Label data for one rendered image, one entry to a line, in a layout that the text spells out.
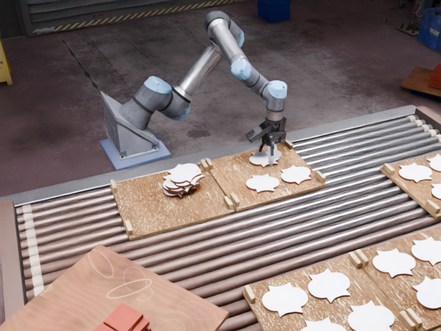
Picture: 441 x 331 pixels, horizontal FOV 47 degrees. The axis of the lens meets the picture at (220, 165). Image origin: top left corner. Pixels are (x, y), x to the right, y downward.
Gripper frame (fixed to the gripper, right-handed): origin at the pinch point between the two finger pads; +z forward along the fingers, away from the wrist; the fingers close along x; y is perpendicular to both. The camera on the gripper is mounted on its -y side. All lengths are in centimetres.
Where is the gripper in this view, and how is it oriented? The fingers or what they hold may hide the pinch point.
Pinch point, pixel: (264, 158)
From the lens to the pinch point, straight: 220.9
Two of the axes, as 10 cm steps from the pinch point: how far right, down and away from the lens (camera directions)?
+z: -0.6, 8.3, 5.6
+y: 9.2, -1.7, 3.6
